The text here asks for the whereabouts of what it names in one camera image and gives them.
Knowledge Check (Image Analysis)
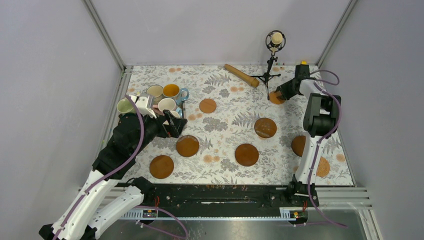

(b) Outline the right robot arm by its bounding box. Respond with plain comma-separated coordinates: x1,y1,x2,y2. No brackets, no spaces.
274,63,341,207

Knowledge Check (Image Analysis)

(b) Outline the glossy brown coaster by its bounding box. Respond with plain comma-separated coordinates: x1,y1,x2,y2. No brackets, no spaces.
176,135,200,158

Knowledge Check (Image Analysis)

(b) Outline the light cork coaster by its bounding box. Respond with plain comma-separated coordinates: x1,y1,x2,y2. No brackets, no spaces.
199,98,217,114
268,91,286,105

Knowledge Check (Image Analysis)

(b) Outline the wooden rolling pin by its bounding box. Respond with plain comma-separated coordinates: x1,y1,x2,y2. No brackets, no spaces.
224,64,260,88

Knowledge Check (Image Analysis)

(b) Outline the purple cable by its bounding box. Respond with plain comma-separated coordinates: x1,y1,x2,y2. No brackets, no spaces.
51,94,146,240
294,69,349,229

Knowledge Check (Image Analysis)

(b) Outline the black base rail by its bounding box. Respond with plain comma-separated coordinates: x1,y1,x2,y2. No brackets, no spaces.
125,176,321,220

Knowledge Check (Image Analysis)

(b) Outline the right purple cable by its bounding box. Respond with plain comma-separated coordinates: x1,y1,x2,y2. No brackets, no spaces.
294,69,349,229

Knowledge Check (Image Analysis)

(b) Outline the floral patterned table mat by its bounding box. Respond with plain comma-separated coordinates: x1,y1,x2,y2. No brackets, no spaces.
106,64,356,186

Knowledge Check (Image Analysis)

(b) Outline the light blue mug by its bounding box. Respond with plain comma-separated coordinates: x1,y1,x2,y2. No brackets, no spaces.
170,107,183,118

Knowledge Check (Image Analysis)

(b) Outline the pink mug white inside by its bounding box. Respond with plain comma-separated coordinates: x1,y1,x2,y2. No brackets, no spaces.
157,98,178,115

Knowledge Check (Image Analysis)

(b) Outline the dark scuffed brown coaster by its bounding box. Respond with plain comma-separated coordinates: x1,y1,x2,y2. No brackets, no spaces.
254,117,278,139

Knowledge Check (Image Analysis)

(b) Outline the light green mug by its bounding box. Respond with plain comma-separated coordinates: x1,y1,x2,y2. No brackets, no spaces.
116,97,136,115

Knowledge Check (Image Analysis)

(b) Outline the woven rattan coaster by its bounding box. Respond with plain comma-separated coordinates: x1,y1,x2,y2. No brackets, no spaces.
316,157,331,178

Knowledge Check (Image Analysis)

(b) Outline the beige mug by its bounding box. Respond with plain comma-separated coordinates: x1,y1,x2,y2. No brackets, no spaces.
146,85,164,104

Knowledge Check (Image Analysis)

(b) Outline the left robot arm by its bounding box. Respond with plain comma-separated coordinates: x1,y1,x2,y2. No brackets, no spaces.
39,110,188,240

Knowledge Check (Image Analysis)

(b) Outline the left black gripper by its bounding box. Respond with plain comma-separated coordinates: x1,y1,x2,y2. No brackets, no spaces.
131,108,188,156

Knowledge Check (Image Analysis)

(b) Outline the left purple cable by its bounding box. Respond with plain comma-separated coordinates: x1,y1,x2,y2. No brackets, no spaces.
51,94,146,240

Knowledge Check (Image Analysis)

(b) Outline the blue mug orange inside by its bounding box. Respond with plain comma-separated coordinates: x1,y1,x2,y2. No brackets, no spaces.
162,84,190,106

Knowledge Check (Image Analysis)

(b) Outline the microphone on black tripod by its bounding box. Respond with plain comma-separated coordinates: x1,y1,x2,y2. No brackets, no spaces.
252,30,287,100

